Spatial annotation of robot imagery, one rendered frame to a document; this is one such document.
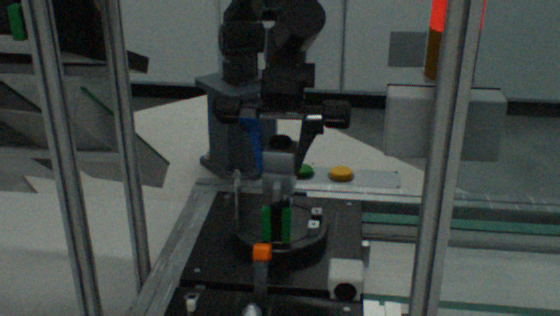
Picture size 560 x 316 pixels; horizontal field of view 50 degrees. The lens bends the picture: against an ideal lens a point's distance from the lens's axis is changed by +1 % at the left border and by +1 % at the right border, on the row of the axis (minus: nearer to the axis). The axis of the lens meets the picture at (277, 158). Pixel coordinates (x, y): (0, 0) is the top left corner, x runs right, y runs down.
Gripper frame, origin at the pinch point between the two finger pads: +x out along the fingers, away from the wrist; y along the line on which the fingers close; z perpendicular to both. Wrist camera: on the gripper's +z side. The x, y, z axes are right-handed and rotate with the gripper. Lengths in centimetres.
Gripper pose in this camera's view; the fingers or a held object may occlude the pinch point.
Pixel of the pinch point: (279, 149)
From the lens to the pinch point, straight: 81.3
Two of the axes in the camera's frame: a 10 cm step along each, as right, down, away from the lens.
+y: 9.9, 0.5, -1.0
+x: -0.7, 9.8, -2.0
